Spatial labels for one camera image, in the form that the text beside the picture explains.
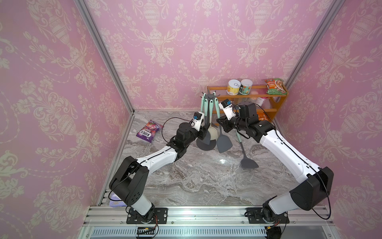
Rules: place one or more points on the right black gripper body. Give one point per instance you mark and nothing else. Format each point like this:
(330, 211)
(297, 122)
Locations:
(230, 125)

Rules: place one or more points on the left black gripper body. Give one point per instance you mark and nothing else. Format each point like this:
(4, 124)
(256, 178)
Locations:
(201, 134)

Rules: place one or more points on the grey spatula mint handle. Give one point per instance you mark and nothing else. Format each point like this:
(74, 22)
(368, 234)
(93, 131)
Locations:
(223, 142)
(246, 163)

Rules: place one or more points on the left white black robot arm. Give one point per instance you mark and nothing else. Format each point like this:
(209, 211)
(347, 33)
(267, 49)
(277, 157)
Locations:
(129, 181)

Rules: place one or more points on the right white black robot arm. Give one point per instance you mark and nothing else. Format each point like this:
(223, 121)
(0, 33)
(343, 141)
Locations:
(315, 182)

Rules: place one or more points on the grey utensil rack stand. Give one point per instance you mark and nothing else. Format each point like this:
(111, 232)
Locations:
(206, 147)

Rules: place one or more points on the orange snack packet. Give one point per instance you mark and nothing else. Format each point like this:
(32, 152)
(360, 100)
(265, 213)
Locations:
(262, 116)

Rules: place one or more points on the yellow tin can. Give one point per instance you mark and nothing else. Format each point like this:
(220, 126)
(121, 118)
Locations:
(233, 87)

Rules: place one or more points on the white pink bottle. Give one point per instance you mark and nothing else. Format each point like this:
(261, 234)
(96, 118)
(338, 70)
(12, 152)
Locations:
(260, 101)

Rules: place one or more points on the green tin can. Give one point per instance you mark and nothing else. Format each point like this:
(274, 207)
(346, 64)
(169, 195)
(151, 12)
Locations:
(246, 85)

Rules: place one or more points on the wooden orange shelf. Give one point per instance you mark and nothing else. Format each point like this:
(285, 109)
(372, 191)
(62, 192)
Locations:
(271, 106)

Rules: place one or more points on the purple candy bag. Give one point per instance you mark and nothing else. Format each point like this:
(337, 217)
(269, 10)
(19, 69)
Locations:
(148, 132)

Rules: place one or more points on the red green snack packet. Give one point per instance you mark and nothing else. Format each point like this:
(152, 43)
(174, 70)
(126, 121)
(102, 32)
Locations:
(275, 87)

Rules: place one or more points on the purple tissue packet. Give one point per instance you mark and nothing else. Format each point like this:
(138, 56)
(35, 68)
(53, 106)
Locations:
(115, 204)

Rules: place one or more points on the cream spatula mint handle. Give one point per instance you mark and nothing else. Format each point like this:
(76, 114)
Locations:
(207, 107)

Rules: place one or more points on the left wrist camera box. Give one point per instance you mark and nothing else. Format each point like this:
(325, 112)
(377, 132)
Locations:
(198, 119)

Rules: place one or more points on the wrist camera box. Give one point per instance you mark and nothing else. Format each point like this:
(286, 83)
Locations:
(198, 119)
(227, 108)

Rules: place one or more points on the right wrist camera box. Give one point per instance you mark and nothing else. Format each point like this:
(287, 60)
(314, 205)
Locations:
(227, 108)

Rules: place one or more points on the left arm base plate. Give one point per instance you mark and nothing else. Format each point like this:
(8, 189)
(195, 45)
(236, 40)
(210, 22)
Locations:
(154, 216)

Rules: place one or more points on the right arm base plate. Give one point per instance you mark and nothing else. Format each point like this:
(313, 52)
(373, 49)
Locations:
(259, 215)

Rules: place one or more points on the aluminium front rail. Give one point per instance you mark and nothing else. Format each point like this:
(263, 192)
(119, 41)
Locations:
(204, 222)

